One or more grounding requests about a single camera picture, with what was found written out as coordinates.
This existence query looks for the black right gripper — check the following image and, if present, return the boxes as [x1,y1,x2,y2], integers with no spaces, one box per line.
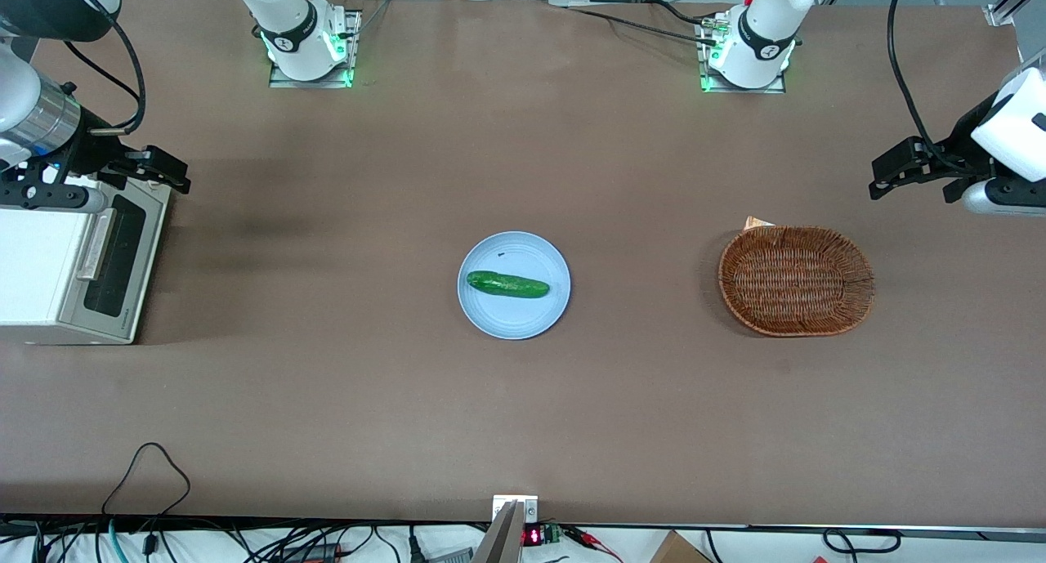
[0,142,191,212]

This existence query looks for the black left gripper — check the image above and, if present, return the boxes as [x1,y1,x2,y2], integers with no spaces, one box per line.
[868,97,1003,205]

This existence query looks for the oven door with handle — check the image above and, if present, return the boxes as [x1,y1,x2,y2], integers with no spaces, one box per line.
[59,179,173,340]

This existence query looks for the white toaster oven body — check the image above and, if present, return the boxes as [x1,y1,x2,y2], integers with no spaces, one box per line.
[0,206,136,346]

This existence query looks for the brown wicker basket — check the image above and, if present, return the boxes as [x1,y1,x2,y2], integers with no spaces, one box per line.
[718,225,876,337]

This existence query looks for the green cucumber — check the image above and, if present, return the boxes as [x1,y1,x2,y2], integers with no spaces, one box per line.
[467,270,551,299]

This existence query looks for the light blue plate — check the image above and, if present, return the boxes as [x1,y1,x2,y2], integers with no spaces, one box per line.
[457,231,571,340]

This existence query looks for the black power adapter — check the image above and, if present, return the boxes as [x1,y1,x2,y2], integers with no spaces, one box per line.
[274,541,344,563]

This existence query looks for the brown cardboard box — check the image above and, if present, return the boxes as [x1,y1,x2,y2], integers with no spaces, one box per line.
[650,530,713,563]

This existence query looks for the red alligator clip leads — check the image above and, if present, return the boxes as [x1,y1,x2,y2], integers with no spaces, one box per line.
[564,525,624,563]

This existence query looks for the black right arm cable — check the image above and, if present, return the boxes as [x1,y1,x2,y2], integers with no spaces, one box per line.
[61,0,149,136]

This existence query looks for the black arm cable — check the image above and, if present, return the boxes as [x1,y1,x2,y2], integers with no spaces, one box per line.
[61,0,149,136]
[887,0,981,176]

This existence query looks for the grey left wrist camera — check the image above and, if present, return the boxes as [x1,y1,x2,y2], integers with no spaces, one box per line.
[961,177,1046,217]

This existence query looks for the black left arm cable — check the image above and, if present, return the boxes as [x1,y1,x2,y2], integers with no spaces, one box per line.
[887,0,981,176]

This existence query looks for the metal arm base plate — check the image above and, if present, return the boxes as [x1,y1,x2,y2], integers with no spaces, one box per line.
[269,9,362,89]
[697,16,788,95]

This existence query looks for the aluminium frame profile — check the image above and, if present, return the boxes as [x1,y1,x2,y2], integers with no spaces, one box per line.
[983,0,1046,27]

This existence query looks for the black looped cable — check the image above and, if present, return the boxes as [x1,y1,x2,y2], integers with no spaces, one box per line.
[101,442,191,516]

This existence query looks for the black cable on table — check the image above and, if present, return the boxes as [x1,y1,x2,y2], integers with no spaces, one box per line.
[568,1,722,46]

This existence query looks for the black flat coiled cable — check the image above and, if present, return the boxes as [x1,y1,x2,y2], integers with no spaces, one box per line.
[822,528,902,554]

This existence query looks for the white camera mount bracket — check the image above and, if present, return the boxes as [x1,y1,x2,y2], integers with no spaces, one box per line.
[492,494,539,525]

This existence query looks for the grey camera mount beam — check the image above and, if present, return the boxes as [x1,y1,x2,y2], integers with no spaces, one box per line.
[472,502,524,563]

